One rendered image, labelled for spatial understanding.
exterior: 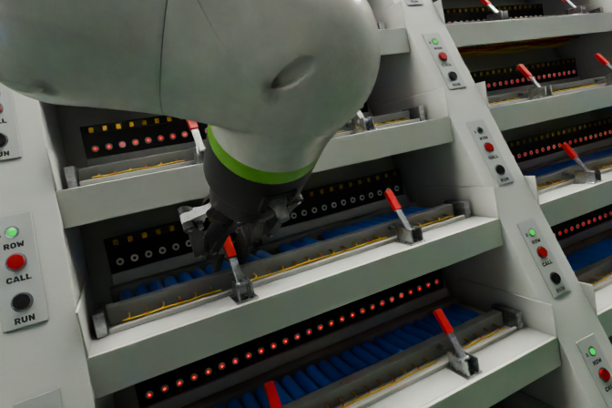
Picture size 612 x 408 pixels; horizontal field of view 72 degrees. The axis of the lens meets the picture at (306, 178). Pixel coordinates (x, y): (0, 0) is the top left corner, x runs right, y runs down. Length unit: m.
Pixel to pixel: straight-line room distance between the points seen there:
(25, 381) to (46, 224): 0.16
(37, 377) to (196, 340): 0.16
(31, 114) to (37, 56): 0.38
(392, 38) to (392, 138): 0.21
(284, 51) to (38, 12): 0.11
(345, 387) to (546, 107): 0.66
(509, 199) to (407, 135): 0.20
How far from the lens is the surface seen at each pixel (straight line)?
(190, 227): 0.43
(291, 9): 0.23
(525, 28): 1.08
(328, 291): 0.58
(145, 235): 0.70
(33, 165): 0.59
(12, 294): 0.55
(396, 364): 0.67
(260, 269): 0.61
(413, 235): 0.67
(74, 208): 0.57
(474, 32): 0.97
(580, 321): 0.81
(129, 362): 0.53
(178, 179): 0.57
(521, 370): 0.73
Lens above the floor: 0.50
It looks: 16 degrees up
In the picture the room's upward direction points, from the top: 20 degrees counter-clockwise
